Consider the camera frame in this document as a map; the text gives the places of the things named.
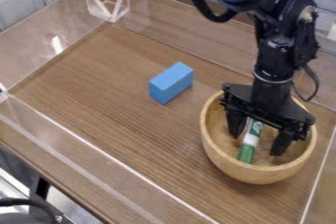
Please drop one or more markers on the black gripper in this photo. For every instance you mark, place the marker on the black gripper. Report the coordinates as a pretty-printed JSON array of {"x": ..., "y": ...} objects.
[{"x": 286, "y": 116}]

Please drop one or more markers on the green Expo marker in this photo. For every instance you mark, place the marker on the green Expo marker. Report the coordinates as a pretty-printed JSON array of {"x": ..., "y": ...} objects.
[{"x": 250, "y": 141}]

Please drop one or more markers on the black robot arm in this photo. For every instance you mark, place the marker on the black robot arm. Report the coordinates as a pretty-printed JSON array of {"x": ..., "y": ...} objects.
[{"x": 287, "y": 44}]

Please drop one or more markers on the brown wooden bowl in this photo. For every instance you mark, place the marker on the brown wooden bowl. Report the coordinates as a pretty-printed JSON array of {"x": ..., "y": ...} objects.
[{"x": 267, "y": 169}]

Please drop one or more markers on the blue rectangular block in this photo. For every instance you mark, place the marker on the blue rectangular block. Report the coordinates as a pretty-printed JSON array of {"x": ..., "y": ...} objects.
[{"x": 171, "y": 82}]

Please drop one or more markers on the black table leg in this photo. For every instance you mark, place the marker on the black table leg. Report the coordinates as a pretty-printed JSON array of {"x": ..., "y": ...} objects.
[{"x": 42, "y": 187}]

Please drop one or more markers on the clear acrylic front wall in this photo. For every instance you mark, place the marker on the clear acrylic front wall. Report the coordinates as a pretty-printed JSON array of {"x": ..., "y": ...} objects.
[{"x": 113, "y": 190}]

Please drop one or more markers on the clear acrylic corner bracket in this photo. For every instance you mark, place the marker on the clear acrylic corner bracket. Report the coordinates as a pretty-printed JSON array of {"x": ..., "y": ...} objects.
[{"x": 107, "y": 9}]

